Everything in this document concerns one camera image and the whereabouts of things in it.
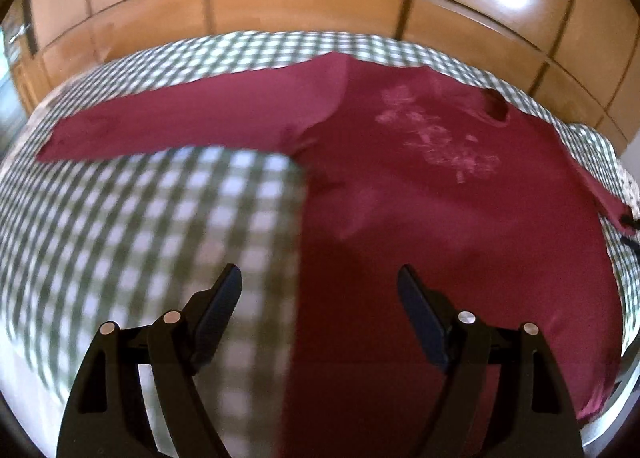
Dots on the green white checked bed sheet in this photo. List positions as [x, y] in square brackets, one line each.
[150, 218]

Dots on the floral pillow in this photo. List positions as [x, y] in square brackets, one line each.
[631, 182]

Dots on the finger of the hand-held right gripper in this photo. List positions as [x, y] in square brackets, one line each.
[629, 223]

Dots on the maroon long-sleeved shirt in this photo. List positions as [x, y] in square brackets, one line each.
[400, 238]

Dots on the wooden wardrobe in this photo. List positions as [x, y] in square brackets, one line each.
[300, 2]

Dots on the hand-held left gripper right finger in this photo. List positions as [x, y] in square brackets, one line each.
[417, 305]

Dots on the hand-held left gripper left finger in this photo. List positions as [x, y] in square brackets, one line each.
[222, 300]

